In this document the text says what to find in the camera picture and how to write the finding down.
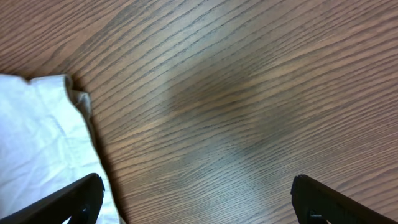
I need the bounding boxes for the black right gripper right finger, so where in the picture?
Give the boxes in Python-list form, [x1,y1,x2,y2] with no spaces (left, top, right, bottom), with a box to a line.
[290,175,397,224]

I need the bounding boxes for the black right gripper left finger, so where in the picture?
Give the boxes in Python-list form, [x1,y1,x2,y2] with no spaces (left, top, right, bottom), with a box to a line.
[1,173,104,224]

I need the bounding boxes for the beige khaki shorts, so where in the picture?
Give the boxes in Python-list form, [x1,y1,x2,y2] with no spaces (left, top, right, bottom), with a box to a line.
[1,74,124,223]

